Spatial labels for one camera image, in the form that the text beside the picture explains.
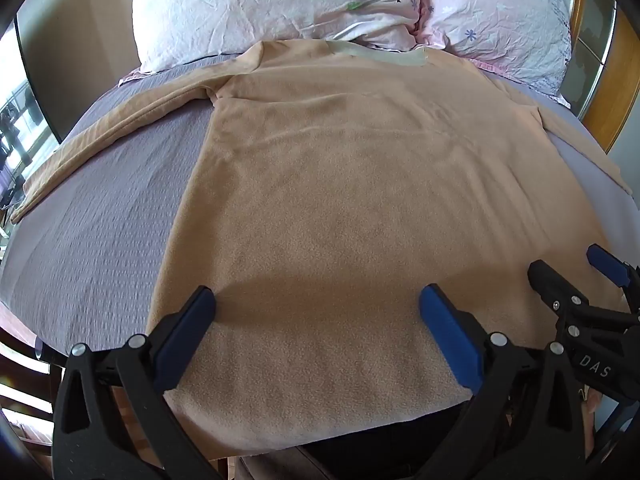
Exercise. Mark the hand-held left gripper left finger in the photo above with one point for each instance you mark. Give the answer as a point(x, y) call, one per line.
point(192, 317)

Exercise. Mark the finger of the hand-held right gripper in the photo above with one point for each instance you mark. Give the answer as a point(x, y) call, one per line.
point(550, 282)
point(607, 262)

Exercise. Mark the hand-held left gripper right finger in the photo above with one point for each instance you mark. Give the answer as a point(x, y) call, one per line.
point(450, 332)

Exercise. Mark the tan long-sleeve fleece shirt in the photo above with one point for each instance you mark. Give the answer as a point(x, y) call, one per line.
point(340, 200)

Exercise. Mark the person's dark pants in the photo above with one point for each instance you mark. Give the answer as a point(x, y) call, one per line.
point(400, 440)

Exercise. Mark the grey textured bed sheet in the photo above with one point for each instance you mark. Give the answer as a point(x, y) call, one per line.
point(100, 220)

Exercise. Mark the wooden headboard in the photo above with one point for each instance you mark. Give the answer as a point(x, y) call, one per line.
point(602, 120)

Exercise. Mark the bright window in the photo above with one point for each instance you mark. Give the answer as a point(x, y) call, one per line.
point(22, 130)

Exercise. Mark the pink floral pillow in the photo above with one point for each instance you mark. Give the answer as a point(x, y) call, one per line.
point(500, 15)

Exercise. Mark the white floral pillow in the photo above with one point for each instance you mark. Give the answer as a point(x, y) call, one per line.
point(260, 5)

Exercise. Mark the dark wooden furniture frame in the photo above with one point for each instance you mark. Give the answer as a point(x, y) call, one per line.
point(25, 390)

